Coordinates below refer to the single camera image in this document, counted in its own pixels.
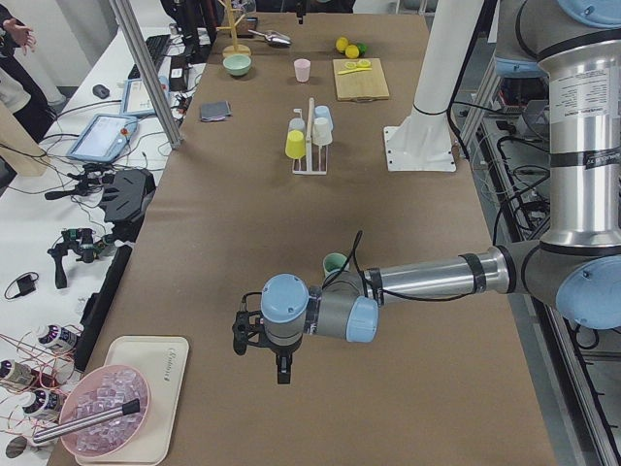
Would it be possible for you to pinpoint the black foot pedal device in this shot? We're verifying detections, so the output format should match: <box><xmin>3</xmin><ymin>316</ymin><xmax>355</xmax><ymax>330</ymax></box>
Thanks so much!
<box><xmin>98</xmin><ymin>169</ymin><xmax>156</xmax><ymax>242</ymax></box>

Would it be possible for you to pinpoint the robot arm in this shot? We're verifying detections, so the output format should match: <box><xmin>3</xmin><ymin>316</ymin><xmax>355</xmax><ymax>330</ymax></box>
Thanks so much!
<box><xmin>232</xmin><ymin>1</ymin><xmax>620</xmax><ymax>383</ymax></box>

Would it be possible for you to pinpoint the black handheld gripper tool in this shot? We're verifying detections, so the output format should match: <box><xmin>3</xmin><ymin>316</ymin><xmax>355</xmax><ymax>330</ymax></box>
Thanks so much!
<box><xmin>48</xmin><ymin>228</ymin><xmax>114</xmax><ymax>289</ymax></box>

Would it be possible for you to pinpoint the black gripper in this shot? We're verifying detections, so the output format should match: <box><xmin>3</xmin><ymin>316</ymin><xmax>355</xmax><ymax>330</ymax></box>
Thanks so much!
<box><xmin>232</xmin><ymin>300</ymin><xmax>293</xmax><ymax>384</ymax></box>

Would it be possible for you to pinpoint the blue teach pendant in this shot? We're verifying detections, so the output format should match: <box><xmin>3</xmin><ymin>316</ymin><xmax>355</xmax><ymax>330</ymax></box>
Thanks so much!
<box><xmin>67</xmin><ymin>114</ymin><xmax>138</xmax><ymax>163</ymax></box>
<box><xmin>119</xmin><ymin>79</ymin><xmax>156</xmax><ymax>117</ymax></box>

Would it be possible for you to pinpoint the pink cup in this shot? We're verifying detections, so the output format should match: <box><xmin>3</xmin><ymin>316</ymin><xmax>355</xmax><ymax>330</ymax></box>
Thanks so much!
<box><xmin>293</xmin><ymin>58</ymin><xmax>311</xmax><ymax>83</ymax></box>

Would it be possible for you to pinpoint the wooden cutting board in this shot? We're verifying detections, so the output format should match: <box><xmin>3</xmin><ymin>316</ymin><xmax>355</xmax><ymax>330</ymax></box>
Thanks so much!
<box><xmin>332</xmin><ymin>58</ymin><xmax>390</xmax><ymax>101</ymax></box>

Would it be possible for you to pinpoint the black bar on table edge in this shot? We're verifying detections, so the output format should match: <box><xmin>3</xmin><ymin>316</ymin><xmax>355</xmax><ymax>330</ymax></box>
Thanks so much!
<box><xmin>74</xmin><ymin>246</ymin><xmax>133</xmax><ymax>373</ymax></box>

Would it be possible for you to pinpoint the grey cup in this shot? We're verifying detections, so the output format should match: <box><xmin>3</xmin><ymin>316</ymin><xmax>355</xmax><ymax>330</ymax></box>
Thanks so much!
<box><xmin>288</xmin><ymin>117</ymin><xmax>306</xmax><ymax>133</ymax></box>

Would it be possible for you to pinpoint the black keyboard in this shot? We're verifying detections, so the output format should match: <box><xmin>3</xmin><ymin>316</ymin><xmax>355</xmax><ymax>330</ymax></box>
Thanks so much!
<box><xmin>146</xmin><ymin>34</ymin><xmax>171</xmax><ymax>71</ymax></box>

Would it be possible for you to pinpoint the white wire cup holder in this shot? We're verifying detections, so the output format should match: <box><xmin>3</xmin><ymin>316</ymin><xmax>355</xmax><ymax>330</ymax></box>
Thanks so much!
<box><xmin>292</xmin><ymin>97</ymin><xmax>333</xmax><ymax>175</ymax></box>

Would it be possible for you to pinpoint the wooden mug tree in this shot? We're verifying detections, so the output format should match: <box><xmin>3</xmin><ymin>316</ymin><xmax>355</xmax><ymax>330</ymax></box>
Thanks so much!
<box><xmin>216</xmin><ymin>0</ymin><xmax>251</xmax><ymax>57</ymax></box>

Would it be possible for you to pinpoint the grey folded cloth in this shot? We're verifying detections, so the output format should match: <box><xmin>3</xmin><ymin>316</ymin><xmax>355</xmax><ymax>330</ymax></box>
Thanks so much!
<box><xmin>200</xmin><ymin>101</ymin><xmax>231</xmax><ymax>122</ymax></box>

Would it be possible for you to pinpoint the person in white shirt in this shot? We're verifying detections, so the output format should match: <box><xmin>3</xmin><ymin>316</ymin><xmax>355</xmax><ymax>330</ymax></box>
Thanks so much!
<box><xmin>1</xmin><ymin>6</ymin><xmax>54</xmax><ymax>143</ymax></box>

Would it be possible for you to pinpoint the cream plastic tray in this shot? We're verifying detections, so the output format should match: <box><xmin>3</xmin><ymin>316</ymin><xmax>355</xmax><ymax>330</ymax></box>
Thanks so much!
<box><xmin>75</xmin><ymin>336</ymin><xmax>189</xmax><ymax>465</ymax></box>

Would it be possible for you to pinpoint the light blue cup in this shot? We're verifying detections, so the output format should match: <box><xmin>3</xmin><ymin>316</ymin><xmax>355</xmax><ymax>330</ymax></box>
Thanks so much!
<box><xmin>314</xmin><ymin>105</ymin><xmax>332</xmax><ymax>122</ymax></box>

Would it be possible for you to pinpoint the green cup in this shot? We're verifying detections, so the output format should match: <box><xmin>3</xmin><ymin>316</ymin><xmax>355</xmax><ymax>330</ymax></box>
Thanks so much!
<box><xmin>322</xmin><ymin>252</ymin><xmax>349</xmax><ymax>279</ymax></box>

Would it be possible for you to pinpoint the yellow plastic knife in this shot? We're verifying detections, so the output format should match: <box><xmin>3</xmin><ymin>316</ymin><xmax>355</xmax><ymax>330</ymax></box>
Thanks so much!
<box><xmin>337</xmin><ymin>67</ymin><xmax>373</xmax><ymax>76</ymax></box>

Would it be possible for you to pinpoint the aluminium frame post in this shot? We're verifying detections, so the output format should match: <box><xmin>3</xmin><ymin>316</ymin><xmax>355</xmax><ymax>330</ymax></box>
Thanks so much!
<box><xmin>110</xmin><ymin>0</ymin><xmax>181</xmax><ymax>150</ymax></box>

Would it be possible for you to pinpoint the yellow cup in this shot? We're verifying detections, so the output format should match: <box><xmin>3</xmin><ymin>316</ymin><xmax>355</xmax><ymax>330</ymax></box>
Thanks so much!
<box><xmin>285</xmin><ymin>130</ymin><xmax>306</xmax><ymax>160</ymax></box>

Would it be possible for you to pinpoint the metal cylinder tool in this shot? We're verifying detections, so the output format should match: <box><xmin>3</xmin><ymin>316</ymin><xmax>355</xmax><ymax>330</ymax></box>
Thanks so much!
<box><xmin>32</xmin><ymin>398</ymin><xmax>141</xmax><ymax>445</ymax></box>

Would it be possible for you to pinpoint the whole yellow lemon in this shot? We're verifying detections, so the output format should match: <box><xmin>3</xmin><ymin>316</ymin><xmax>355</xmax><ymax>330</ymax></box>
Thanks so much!
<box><xmin>335</xmin><ymin>36</ymin><xmax>349</xmax><ymax>53</ymax></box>

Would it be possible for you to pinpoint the green bowl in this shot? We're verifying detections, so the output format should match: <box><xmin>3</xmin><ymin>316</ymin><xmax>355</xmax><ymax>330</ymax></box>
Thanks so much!
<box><xmin>222</xmin><ymin>53</ymin><xmax>252</xmax><ymax>77</ymax></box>

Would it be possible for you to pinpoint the computer mouse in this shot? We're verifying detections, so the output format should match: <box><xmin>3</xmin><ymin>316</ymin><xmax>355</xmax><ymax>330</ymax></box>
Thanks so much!
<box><xmin>92</xmin><ymin>84</ymin><xmax>110</xmax><ymax>99</ymax></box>

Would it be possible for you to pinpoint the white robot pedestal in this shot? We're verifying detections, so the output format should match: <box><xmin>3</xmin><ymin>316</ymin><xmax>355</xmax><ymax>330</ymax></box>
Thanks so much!
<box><xmin>384</xmin><ymin>0</ymin><xmax>484</xmax><ymax>172</ymax></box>

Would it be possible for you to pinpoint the cream white cup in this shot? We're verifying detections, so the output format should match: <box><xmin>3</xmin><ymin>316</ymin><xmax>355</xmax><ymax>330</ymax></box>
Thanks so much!
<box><xmin>311</xmin><ymin>116</ymin><xmax>333</xmax><ymax>147</ymax></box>

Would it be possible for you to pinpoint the metal scoop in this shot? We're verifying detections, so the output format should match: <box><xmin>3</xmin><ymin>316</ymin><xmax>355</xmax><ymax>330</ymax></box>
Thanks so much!
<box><xmin>248</xmin><ymin>29</ymin><xmax>292</xmax><ymax>48</ymax></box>

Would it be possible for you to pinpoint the pink bowl with ice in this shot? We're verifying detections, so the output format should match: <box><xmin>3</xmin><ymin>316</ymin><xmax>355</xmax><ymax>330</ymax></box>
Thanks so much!
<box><xmin>58</xmin><ymin>364</ymin><xmax>152</xmax><ymax>457</ymax></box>

